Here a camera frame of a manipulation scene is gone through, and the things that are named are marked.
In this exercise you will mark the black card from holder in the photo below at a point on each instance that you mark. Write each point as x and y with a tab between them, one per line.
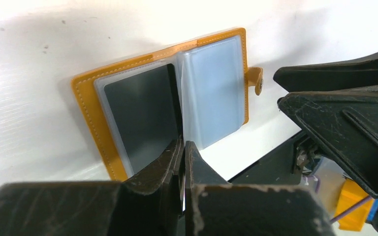
142	109

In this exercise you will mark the orange leather card holder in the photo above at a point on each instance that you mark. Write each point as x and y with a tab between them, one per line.
89	102

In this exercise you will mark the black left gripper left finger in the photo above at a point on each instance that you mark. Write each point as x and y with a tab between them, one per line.
147	204

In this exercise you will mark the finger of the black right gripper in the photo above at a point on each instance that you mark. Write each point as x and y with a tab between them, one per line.
348	74
344	124

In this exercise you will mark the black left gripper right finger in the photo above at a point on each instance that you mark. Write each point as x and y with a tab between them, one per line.
215	207

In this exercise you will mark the yellow right plastic bin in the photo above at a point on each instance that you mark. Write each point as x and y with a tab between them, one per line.
353	207

